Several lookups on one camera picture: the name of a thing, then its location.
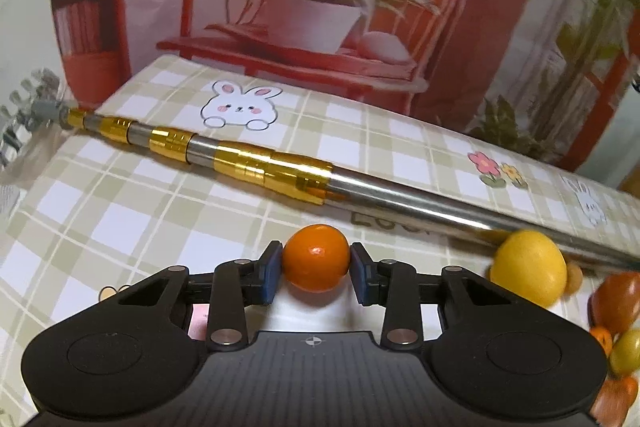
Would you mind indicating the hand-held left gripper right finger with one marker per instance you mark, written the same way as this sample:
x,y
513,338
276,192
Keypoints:
x,y
359,273

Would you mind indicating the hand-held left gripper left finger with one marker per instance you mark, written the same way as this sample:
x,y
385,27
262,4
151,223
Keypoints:
x,y
270,272

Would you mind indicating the orange tangerine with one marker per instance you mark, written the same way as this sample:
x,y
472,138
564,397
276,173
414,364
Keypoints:
x,y
618,402
601,340
315,257

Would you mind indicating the telescopic metal pole gold rings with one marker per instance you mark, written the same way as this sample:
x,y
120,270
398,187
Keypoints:
x,y
240,162

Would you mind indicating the yellow lemon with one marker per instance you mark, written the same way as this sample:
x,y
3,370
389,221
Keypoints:
x,y
527,267

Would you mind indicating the small brown longan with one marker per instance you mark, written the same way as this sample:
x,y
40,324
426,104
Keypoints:
x,y
575,280

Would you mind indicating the red apple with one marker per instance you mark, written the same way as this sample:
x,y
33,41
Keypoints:
x,y
620,300

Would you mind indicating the yellow-green round fruit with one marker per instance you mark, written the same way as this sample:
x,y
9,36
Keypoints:
x,y
628,352

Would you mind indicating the grey printed clear plastic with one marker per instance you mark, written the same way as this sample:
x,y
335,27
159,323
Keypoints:
x,y
20,117

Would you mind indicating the potted plant wall poster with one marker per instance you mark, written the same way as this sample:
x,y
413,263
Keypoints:
x,y
320,7

